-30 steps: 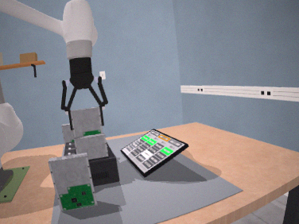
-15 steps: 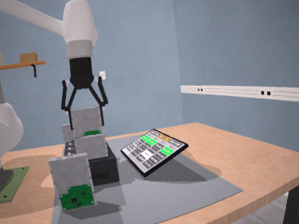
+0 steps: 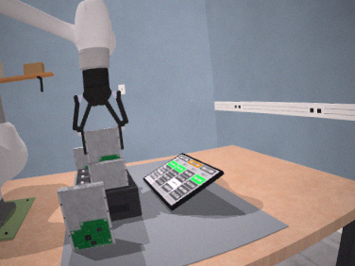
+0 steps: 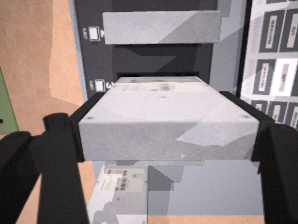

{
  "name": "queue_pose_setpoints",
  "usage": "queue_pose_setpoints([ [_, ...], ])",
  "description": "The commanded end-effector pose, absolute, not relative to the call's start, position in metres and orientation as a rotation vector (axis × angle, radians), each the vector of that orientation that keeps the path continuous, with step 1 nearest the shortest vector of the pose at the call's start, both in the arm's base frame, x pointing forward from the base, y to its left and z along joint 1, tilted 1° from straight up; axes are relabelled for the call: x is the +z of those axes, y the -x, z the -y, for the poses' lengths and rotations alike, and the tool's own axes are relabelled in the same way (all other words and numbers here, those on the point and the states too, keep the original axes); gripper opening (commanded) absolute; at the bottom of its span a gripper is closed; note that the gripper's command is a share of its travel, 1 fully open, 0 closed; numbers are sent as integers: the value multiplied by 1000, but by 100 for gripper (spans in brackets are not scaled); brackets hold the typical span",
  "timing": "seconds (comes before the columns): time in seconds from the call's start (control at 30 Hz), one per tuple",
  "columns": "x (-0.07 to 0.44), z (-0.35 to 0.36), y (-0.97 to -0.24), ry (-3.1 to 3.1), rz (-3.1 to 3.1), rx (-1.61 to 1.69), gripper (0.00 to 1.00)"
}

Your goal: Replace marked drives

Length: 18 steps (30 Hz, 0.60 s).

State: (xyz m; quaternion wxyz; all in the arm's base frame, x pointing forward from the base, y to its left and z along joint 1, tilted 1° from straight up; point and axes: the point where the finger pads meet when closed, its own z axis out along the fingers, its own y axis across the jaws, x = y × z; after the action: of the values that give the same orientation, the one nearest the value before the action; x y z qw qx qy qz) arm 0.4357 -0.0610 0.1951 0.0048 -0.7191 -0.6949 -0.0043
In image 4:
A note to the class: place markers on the black-framed status screen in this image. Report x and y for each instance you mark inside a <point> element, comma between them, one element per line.
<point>268,67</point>

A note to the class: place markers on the white hard drive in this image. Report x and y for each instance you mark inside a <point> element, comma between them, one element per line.
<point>159,162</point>
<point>120,195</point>
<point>174,27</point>
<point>166,118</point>

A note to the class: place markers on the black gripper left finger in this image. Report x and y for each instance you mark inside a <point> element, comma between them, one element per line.
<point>61,196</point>

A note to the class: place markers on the grey flat mat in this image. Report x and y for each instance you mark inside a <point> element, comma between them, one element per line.
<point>219,187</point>

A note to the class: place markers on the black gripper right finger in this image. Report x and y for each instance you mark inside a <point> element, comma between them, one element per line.
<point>276,148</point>

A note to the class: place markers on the black drive dock housing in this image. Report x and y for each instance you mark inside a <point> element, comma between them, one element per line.
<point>104,64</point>

